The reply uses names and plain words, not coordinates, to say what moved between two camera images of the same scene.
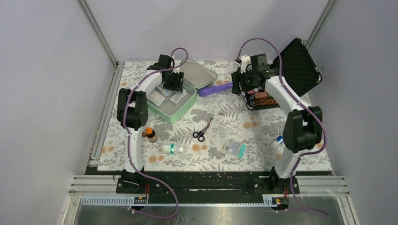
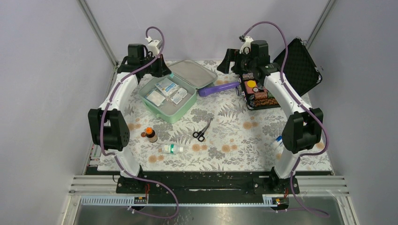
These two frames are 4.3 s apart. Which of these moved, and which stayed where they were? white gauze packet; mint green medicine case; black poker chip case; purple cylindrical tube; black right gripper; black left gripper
Moved: black right gripper; black left gripper
Stayed: purple cylindrical tube; white gauze packet; mint green medicine case; black poker chip case
